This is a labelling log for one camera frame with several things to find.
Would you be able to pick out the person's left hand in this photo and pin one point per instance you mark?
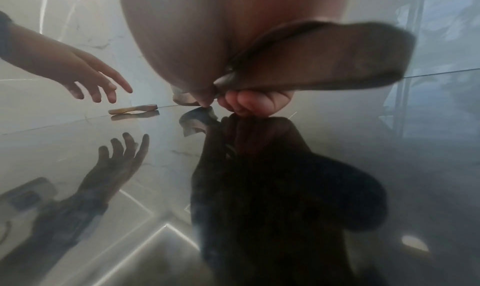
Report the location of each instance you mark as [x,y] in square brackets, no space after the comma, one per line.
[56,56]

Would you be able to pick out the orange wooden spatula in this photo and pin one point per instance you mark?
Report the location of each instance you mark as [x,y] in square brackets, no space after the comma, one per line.
[131,108]

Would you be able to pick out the person's right hand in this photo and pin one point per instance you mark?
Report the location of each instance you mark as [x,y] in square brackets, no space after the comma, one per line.
[206,27]

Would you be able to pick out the dark wooden spoon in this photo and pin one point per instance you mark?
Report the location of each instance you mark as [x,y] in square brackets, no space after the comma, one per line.
[330,59]

